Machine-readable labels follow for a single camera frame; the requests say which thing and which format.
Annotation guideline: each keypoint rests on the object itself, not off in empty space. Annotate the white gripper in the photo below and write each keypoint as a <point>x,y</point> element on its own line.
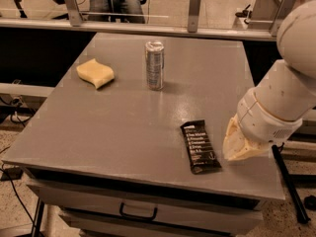
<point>263,122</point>

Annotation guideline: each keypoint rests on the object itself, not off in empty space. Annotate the black rxbar chocolate wrapper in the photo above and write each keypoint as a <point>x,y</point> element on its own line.
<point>199,148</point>

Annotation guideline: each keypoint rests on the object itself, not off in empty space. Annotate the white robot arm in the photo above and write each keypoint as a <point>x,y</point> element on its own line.
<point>273,110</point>

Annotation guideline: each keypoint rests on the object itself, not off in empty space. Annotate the silver redbull can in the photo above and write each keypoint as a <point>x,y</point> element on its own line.
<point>154,57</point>

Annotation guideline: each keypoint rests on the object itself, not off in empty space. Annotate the black pole on floor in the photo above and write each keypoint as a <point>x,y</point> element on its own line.
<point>301,214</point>

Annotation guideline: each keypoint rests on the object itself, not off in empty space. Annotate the yellow sponge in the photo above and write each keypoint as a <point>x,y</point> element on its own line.
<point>95,73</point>

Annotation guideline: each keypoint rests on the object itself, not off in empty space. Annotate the seated person in jeans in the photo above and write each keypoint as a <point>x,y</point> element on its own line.
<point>129,11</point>

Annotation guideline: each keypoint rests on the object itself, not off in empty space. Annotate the grey drawer with black handle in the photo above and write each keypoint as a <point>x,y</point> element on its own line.
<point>106,212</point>

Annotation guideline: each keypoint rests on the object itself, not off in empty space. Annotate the grey metal railing frame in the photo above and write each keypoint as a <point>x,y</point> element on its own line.
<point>213,19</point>

